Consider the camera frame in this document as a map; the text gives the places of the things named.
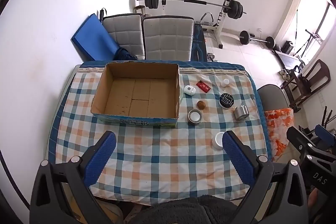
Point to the small white bottle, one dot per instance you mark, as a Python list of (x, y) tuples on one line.
[(225, 83)]

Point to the grey round-backed chair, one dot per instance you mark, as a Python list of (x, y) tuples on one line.
[(271, 98)]

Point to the white round jar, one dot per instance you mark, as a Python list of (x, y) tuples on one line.
[(218, 140)]

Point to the dark blue bag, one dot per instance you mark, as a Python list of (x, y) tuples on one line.
[(126, 54)]

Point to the black tripod stand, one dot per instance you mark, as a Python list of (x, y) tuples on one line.
[(312, 36)]

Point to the white bench press rack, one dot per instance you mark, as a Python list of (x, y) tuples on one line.
[(223, 22)]

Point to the short barbell with black plates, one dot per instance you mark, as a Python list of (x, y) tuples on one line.
[(245, 37)]

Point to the orange patterned cloth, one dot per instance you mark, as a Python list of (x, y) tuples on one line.
[(279, 127)]

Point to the brown walnut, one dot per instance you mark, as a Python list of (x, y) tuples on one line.
[(201, 104)]

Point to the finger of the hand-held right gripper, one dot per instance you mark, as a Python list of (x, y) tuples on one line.
[(325, 132), (298, 138)]

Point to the black round compact case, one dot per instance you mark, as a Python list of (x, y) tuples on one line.
[(226, 100)]

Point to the person's right hand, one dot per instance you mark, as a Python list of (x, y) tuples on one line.
[(313, 199)]

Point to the low white table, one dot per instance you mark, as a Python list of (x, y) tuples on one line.
[(290, 60)]

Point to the cardboard box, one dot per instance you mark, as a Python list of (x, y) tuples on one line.
[(136, 98)]

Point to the blue folded exercise mat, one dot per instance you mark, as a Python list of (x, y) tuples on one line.
[(92, 37)]

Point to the silver metal cylinder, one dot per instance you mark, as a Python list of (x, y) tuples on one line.
[(241, 113)]

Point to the dark fleece clothing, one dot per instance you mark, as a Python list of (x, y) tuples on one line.
[(194, 209)]

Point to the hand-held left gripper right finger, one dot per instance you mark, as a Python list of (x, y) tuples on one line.
[(236, 155)]

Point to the metal lid with white insert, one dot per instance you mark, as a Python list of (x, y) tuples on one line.
[(195, 116)]

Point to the red lighter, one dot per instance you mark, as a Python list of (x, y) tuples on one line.
[(203, 86)]

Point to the white earbuds case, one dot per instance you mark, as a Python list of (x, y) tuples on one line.
[(189, 90)]

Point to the dark wooden chair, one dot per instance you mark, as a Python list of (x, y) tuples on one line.
[(319, 74)]

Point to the grey padded chair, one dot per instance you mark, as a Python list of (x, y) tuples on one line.
[(168, 37), (123, 32)]

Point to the black speaker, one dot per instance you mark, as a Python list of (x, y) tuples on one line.
[(289, 47)]

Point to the checkered tablecloth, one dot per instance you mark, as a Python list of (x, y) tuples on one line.
[(157, 155)]

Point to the dark blue yoga mat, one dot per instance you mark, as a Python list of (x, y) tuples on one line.
[(198, 43)]

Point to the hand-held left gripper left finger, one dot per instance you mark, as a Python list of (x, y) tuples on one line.
[(102, 158)]

